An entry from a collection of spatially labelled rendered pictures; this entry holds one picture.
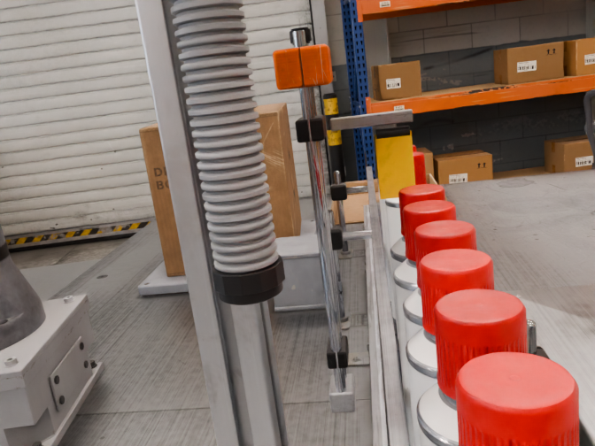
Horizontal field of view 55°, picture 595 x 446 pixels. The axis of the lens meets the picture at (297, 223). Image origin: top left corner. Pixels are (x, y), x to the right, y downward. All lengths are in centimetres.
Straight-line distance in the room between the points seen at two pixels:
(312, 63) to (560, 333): 39
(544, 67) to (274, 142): 372
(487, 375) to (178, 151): 26
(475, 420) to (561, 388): 2
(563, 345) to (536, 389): 47
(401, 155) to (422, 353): 24
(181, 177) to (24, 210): 501
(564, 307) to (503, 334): 52
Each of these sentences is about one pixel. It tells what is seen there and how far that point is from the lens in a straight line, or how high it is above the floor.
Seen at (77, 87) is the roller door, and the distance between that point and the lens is 505.
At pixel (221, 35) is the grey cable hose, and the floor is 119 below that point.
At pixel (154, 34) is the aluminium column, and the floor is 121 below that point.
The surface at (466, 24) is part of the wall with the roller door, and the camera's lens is 516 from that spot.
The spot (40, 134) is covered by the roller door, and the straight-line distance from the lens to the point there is 519.
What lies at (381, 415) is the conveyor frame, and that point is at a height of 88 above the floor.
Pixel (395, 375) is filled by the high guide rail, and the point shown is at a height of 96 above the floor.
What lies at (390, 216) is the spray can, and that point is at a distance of 58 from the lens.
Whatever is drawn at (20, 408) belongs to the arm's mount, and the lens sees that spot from 65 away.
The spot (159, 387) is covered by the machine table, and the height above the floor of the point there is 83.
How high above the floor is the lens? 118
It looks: 15 degrees down
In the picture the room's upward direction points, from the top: 7 degrees counter-clockwise
